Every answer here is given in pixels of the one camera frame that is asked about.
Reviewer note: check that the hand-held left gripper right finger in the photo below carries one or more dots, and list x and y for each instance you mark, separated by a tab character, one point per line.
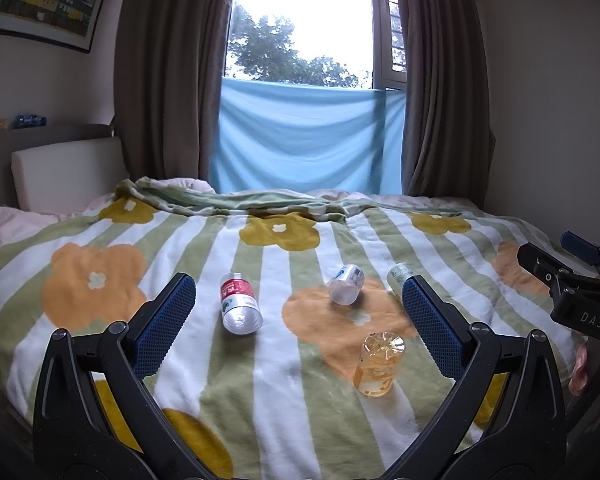
432	330

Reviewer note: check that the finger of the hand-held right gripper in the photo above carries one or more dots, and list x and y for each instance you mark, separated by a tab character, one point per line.
580	247
537	262

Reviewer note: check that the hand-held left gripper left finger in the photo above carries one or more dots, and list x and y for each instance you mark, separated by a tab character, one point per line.
165	330

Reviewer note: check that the clear cup with red label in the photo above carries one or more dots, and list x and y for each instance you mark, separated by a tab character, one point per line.
240	305

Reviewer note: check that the person's right hand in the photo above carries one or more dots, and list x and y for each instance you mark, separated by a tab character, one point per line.
579	370

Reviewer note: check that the orange drink bottle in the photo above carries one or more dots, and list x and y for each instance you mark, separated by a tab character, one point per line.
377	365

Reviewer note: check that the striped floral blanket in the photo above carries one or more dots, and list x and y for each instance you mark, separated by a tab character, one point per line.
280	400

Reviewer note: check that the white headboard cushion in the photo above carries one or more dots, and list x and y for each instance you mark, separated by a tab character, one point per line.
65	175

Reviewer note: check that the brown curtain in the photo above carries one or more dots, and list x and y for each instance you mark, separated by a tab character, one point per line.
440	85
170	70

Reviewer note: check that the beige bed headboard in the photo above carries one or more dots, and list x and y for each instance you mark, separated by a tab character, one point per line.
55	131

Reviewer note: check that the light blue cloth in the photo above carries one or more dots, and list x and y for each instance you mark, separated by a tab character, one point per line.
305	140

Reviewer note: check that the small blue toy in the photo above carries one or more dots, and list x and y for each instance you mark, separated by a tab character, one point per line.
29	120

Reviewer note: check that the brown window shutter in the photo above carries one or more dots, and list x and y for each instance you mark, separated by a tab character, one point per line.
387	20

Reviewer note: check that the trees outside window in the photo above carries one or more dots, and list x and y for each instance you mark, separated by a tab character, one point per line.
275	50

